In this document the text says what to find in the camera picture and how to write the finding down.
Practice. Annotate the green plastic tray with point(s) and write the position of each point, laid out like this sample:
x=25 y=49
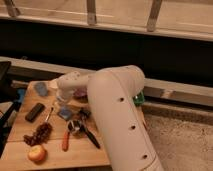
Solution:
x=139 y=99

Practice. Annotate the red yellow apple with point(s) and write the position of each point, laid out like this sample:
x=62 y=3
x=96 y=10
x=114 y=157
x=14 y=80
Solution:
x=37 y=153

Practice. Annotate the metal measuring spoon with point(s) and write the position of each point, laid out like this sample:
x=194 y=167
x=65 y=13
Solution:
x=74 y=127

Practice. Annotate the orange handled peeler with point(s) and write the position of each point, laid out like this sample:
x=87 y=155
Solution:
x=65 y=140

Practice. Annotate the black rectangular block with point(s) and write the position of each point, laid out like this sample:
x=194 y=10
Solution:
x=34 y=112

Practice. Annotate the purple bowl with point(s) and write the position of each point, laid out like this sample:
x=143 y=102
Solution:
x=80 y=94

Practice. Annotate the small brush with handle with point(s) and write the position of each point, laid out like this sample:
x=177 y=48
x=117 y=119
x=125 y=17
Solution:
x=49 y=114

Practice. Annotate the black chair left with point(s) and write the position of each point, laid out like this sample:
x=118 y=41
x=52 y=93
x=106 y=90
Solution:
x=7 y=94

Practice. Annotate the black handled can opener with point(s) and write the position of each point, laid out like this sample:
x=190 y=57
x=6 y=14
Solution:
x=84 y=116

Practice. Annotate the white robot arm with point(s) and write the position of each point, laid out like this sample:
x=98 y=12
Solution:
x=110 y=93

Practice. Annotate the white paper cup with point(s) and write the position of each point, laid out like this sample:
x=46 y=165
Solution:
x=53 y=84

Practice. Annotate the wooden cutting board table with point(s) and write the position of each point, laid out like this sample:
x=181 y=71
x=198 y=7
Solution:
x=81 y=153

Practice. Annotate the bunch of dark grapes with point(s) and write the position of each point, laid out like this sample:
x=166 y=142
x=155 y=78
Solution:
x=41 y=135

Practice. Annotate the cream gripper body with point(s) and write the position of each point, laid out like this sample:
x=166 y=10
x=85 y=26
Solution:
x=59 y=103

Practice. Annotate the blue sponge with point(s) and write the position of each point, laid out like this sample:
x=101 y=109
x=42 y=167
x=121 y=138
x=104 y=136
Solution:
x=65 y=113

